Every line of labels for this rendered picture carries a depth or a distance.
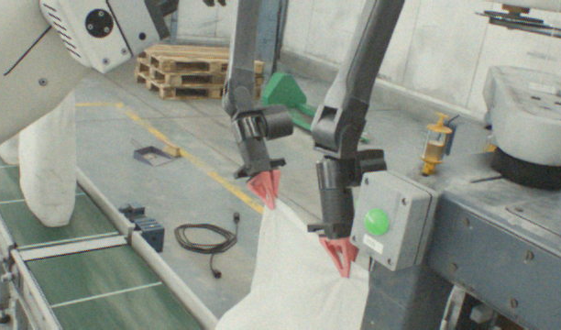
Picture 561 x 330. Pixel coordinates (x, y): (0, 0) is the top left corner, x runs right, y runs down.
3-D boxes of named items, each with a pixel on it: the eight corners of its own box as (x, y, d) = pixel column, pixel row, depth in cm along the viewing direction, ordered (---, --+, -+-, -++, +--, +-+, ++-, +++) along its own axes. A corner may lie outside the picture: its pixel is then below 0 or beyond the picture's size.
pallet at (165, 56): (134, 55, 660) (136, 42, 655) (229, 59, 725) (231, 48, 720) (161, 72, 596) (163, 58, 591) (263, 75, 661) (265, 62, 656)
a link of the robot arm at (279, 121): (224, 101, 132) (231, 88, 124) (270, 91, 136) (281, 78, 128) (238, 151, 130) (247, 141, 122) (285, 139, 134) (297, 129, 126)
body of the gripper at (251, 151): (288, 164, 125) (277, 134, 127) (248, 170, 119) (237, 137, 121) (272, 177, 130) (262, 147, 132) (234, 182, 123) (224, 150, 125)
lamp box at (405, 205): (348, 242, 70) (363, 171, 67) (375, 236, 72) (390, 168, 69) (393, 272, 64) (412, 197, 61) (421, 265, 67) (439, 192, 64)
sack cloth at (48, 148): (8, 187, 269) (7, 28, 245) (57, 182, 281) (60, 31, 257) (31, 232, 233) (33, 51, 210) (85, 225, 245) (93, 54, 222)
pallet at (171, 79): (135, 68, 664) (136, 55, 659) (226, 70, 736) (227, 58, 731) (167, 86, 602) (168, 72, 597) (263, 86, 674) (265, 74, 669)
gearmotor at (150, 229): (105, 227, 268) (107, 198, 263) (137, 223, 277) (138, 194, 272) (132, 258, 246) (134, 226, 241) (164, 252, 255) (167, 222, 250)
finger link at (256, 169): (292, 201, 121) (277, 160, 123) (264, 206, 117) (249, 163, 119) (275, 213, 126) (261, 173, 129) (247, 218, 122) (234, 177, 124)
